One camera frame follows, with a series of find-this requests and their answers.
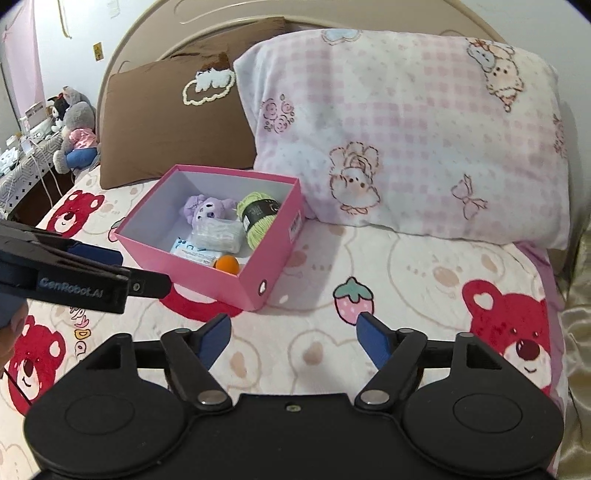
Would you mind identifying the grey plush toy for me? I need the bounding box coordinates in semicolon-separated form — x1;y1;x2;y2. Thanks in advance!
52;85;100;175

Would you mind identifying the orange ball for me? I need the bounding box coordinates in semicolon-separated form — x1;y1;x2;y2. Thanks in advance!
213;255;241;276

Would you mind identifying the purple plush toy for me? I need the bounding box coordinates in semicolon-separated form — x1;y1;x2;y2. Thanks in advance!
180;194;238;227

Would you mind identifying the clear plastic packet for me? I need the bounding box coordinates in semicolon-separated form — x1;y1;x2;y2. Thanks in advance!
190;219;245;254

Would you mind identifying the printed bear blanket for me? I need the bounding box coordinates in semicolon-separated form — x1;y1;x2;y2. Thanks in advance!
0;168;571;480

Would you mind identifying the person's left hand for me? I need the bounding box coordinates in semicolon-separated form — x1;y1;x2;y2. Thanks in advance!
0;290;28;368

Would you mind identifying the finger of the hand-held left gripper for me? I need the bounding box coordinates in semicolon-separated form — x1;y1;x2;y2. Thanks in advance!
124;268;173;299
66;238;126;268

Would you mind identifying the beige bed headboard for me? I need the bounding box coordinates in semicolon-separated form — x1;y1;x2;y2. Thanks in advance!
95;0;591;278

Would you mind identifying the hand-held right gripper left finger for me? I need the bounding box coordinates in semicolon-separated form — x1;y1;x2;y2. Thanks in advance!
87;313;234;413

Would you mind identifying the gold satin cloth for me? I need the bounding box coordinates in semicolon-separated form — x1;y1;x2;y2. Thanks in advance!
551;222;591;480

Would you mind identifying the patterned table cloth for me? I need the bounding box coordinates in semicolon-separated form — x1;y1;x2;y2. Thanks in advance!
0;131;63;217

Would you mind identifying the brown pillow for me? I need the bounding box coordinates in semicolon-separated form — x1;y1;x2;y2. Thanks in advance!
95;16;287;190

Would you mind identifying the pink checked pillow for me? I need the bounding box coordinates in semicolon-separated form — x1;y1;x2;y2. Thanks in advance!
233;28;575;252

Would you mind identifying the lilac bed sheet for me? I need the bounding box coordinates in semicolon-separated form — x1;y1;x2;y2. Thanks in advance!
512;242;571;402

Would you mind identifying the pink curtain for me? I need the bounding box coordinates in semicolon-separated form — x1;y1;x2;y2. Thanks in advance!
7;0;47;123

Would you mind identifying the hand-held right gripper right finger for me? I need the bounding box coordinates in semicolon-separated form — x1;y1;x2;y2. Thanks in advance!
355;312;504;409

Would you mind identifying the black white plush toy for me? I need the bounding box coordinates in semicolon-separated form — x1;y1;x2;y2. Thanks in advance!
48;92;70;132

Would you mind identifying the pink cardboard box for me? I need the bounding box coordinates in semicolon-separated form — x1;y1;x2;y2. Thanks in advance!
113;164;305;312

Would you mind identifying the blue tissue pack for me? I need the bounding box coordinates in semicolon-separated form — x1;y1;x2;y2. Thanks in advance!
169;235;222;266

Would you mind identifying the green yarn ball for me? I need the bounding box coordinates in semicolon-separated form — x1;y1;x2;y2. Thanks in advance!
236;191;282;250

